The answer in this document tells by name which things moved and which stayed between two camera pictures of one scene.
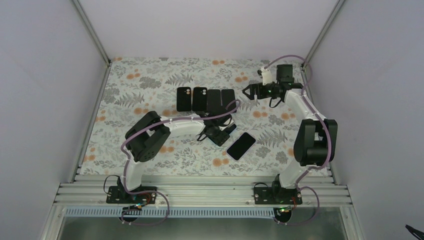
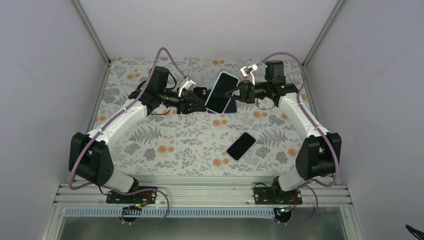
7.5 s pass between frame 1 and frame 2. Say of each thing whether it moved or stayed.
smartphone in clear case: stayed
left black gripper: moved
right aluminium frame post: stayed
